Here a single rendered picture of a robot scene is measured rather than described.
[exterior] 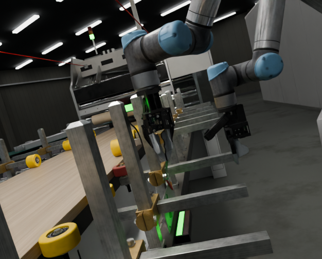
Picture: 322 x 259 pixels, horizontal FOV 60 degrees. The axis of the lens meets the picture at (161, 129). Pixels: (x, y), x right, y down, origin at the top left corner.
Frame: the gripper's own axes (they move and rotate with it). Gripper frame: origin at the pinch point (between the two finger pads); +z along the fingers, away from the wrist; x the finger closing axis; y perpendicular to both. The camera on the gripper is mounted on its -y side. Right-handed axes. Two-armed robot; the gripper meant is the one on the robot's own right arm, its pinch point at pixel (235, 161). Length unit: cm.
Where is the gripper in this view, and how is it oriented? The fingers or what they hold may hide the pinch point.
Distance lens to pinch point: 105.6
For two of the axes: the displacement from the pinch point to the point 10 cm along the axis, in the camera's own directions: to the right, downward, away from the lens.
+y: 9.5, -2.6, -1.7
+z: 2.8, 9.5, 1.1
